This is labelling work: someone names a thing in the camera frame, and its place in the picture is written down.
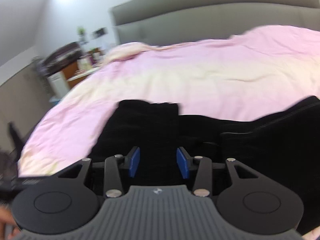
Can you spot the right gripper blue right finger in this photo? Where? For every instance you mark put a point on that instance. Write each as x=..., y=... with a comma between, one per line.
x=196, y=171

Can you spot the small green potted plant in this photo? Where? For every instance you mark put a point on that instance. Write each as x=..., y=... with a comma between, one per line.
x=82, y=34

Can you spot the black wall socket panel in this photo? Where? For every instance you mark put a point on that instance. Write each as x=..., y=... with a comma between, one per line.
x=99, y=33

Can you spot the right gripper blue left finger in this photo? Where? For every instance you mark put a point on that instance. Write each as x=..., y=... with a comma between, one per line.
x=119, y=172

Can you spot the orange wooden dresser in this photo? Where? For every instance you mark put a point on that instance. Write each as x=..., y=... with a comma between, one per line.
x=78, y=73

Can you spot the white wooden cabinet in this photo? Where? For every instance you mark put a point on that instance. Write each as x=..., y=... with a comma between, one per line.
x=59, y=84

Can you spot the black pants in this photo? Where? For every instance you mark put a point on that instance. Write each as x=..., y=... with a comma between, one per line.
x=265, y=171

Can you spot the grey upholstered headboard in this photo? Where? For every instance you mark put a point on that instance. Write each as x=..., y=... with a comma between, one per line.
x=166, y=22

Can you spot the pink floral duvet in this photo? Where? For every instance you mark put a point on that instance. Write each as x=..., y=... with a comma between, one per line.
x=242, y=78

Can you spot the blue plastic storage box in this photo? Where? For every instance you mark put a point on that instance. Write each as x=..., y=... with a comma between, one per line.
x=54, y=100

